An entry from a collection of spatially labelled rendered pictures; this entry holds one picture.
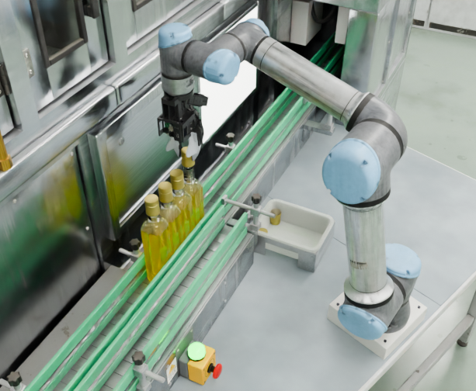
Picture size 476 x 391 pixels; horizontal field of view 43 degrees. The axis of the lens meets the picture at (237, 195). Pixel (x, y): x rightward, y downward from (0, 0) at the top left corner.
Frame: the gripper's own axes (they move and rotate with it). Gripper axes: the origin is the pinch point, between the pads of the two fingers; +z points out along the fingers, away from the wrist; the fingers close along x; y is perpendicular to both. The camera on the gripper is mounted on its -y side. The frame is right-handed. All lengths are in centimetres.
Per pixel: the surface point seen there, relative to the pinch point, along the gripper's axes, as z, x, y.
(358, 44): 8, 18, -95
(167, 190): 2.9, 1.1, 12.7
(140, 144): -0.1, -12.8, 2.2
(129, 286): 27.0, -4.2, 26.6
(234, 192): 26.9, 4.0, -19.8
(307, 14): 5, -6, -108
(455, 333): 99, 80, -57
